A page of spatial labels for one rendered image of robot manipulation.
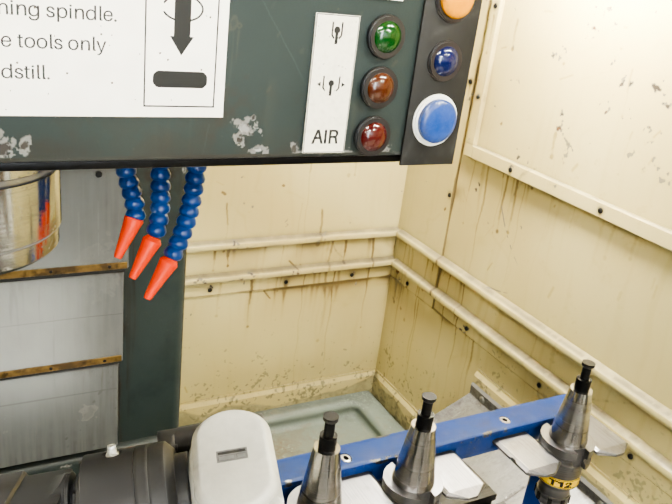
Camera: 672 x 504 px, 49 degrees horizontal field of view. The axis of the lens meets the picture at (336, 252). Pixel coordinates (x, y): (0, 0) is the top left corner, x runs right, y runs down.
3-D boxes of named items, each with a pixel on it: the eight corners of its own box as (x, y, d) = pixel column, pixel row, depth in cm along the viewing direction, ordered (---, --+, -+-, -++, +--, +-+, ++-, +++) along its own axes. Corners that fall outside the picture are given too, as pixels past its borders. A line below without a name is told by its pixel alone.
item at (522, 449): (567, 472, 84) (569, 467, 83) (532, 483, 81) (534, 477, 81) (526, 436, 89) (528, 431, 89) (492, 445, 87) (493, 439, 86)
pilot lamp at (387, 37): (401, 56, 47) (406, 20, 46) (372, 54, 46) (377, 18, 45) (396, 54, 47) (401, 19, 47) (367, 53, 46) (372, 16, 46)
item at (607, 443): (634, 452, 89) (636, 447, 88) (603, 462, 86) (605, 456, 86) (591, 419, 94) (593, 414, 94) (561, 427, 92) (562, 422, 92)
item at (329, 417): (332, 440, 70) (336, 409, 69) (338, 451, 69) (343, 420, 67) (315, 442, 70) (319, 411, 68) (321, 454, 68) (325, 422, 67)
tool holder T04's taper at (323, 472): (332, 485, 74) (340, 430, 72) (348, 516, 71) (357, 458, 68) (290, 492, 73) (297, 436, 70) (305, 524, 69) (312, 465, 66)
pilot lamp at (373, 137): (387, 153, 49) (392, 121, 49) (358, 154, 48) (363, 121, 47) (382, 151, 50) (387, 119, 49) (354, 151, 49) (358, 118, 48)
